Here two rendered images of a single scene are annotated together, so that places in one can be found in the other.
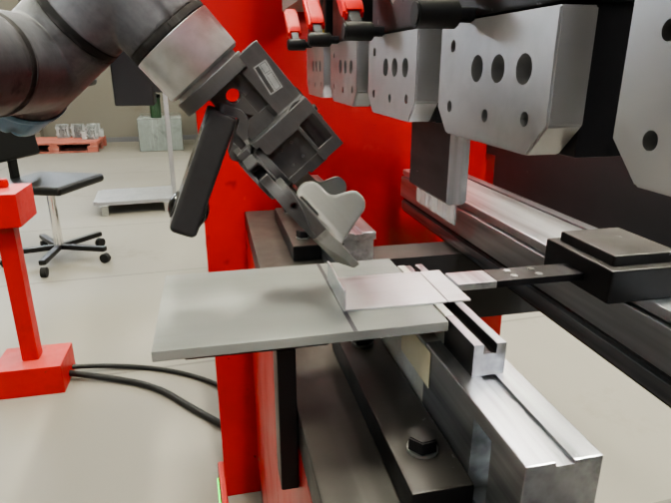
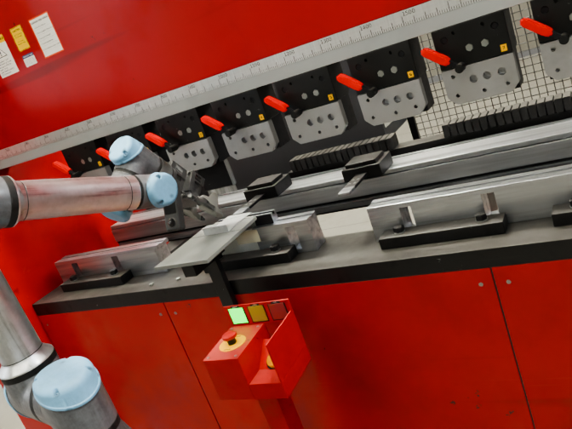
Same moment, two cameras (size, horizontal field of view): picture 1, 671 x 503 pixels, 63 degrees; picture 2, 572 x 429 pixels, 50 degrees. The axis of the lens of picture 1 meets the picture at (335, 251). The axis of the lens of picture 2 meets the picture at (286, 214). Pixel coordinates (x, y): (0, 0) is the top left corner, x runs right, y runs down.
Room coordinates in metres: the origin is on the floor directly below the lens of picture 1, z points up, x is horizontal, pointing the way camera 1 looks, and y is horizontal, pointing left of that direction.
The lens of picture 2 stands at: (-0.77, 1.01, 1.45)
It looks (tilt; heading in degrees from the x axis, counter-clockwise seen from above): 16 degrees down; 315
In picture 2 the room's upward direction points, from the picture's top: 20 degrees counter-clockwise
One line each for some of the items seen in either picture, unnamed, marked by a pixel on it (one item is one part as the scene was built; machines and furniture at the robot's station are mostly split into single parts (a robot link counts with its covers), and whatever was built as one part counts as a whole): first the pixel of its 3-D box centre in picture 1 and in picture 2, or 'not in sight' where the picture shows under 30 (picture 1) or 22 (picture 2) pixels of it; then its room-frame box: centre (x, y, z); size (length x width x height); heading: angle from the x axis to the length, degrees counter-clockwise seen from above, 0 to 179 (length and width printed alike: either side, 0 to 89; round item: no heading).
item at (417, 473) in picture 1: (386, 399); (248, 259); (0.50, -0.05, 0.89); 0.30 x 0.05 x 0.03; 13
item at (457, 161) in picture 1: (436, 166); (217, 178); (0.55, -0.10, 1.13); 0.10 x 0.02 x 0.10; 13
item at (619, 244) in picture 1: (559, 264); (256, 195); (0.58, -0.25, 1.01); 0.26 x 0.12 x 0.05; 103
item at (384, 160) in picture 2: not in sight; (358, 174); (0.24, -0.33, 1.01); 0.26 x 0.12 x 0.05; 103
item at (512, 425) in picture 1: (445, 373); (258, 239); (0.50, -0.11, 0.92); 0.39 x 0.06 x 0.10; 13
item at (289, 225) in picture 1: (295, 231); (95, 281); (1.13, 0.09, 0.89); 0.30 x 0.05 x 0.03; 13
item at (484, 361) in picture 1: (442, 311); (245, 220); (0.52, -0.11, 0.99); 0.20 x 0.03 x 0.03; 13
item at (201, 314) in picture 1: (293, 300); (207, 243); (0.52, 0.04, 1.00); 0.26 x 0.18 x 0.01; 103
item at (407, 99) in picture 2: not in sight; (391, 81); (-0.01, -0.22, 1.26); 0.15 x 0.09 x 0.17; 13
